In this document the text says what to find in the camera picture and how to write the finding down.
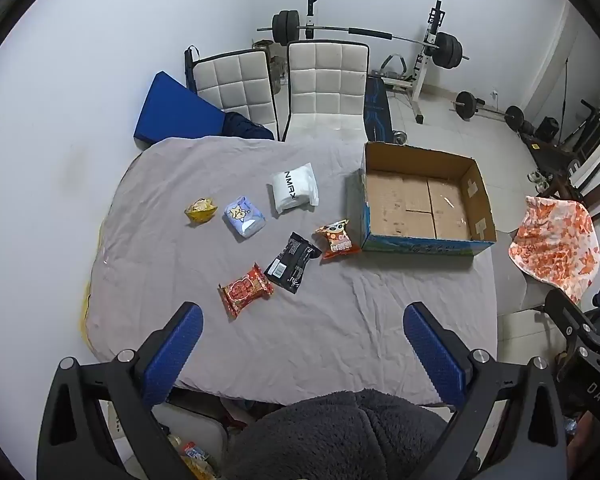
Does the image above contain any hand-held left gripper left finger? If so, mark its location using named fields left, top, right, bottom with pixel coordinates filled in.
left=37, top=301, right=204, bottom=480

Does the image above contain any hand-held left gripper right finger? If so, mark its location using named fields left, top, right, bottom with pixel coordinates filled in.
left=402, top=301, right=568, bottom=480

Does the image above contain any red snack packet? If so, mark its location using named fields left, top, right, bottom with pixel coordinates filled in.
left=218, top=262, right=275, bottom=318

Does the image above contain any yellow snack packet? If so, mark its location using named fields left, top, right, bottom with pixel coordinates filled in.
left=184, top=196, right=218, bottom=224

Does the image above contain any black snack packet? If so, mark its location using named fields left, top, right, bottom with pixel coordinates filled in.
left=263, top=231, right=323, bottom=295

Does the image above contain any cardboard box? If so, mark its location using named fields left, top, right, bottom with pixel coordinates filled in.
left=346, top=141, right=497, bottom=257

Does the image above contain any orange panda snack packet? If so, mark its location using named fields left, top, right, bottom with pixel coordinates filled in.
left=314, top=218, right=362, bottom=260

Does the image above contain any blue tissue pack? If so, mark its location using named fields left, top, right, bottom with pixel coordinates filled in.
left=223, top=194, right=267, bottom=241

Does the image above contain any white foam pouch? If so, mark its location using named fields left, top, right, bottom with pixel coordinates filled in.
left=266, top=162, right=320, bottom=214

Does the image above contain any white stool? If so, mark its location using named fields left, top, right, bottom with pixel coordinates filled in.
left=150, top=400, right=229, bottom=480

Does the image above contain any orange floral blanket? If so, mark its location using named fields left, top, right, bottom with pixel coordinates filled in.
left=509, top=195, right=600, bottom=306

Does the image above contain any grey bed sheet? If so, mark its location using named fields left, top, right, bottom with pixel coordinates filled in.
left=82, top=136, right=498, bottom=407

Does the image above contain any colourful snack bag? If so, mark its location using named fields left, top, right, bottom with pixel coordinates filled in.
left=167, top=432, right=217, bottom=480

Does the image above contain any person's grey fleece clothing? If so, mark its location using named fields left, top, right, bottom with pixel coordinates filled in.
left=220, top=389, right=453, bottom=480

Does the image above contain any black exercise machine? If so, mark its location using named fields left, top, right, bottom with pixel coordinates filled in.
left=560, top=100, right=600, bottom=157

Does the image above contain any dark blue cloth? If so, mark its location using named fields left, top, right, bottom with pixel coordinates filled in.
left=220, top=111, right=276, bottom=141

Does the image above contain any blue foam mat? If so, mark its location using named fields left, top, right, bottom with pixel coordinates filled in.
left=132, top=71, right=228, bottom=151

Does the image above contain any small floor barbell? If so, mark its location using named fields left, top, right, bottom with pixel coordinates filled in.
left=449, top=91, right=526, bottom=131

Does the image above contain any black weight bench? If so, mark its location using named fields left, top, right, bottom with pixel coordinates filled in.
left=364, top=74, right=397, bottom=143

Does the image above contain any white quilted chair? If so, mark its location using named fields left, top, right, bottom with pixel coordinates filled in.
left=184, top=46, right=281, bottom=142
left=282, top=40, right=371, bottom=143

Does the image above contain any black barbell with plates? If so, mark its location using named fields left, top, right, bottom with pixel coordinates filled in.
left=256, top=9, right=470, bottom=70

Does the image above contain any black bag strap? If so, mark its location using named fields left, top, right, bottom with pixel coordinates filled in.
left=184, top=46, right=202, bottom=95

